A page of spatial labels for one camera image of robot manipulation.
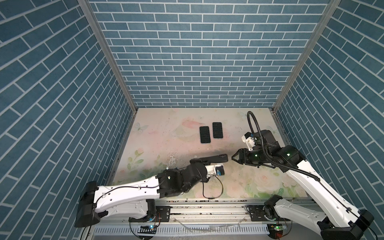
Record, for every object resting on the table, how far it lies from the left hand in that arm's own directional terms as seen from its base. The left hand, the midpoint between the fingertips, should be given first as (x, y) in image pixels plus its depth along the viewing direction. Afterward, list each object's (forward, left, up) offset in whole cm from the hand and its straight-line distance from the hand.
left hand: (208, 160), depth 70 cm
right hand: (+1, -12, +1) cm, 12 cm away
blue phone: (+34, -10, -22) cm, 41 cm away
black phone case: (+1, -5, -1) cm, 6 cm away
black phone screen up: (+31, -1, -23) cm, 38 cm away
